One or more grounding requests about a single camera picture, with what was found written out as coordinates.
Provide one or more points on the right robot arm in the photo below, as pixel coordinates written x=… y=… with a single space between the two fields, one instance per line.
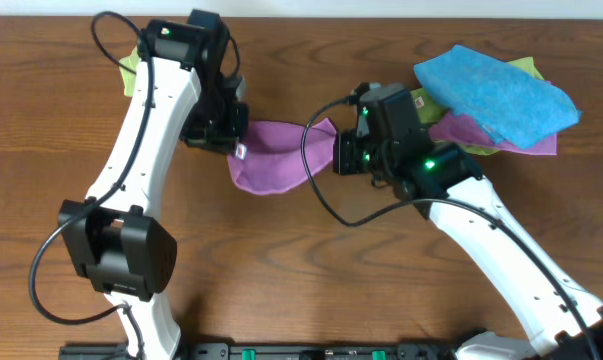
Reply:
x=560 y=318

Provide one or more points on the blue microfiber cloth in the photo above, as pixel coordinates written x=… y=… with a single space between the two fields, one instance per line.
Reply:
x=510 y=104

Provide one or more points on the purple microfiber cloth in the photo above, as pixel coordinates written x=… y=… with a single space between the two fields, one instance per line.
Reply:
x=275 y=157

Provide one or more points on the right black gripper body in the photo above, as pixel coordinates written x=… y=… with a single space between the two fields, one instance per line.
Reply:
x=345 y=156

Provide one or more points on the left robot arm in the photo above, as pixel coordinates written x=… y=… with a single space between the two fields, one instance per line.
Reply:
x=113 y=237

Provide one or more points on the folded light green cloth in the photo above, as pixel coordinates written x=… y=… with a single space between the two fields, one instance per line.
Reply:
x=128 y=71

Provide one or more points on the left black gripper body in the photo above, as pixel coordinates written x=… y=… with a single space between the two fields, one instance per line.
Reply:
x=226 y=138

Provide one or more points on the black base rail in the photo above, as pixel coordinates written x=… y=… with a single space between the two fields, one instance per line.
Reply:
x=402 y=351

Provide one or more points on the green cloth with label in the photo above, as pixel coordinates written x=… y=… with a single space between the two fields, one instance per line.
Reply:
x=429 y=111

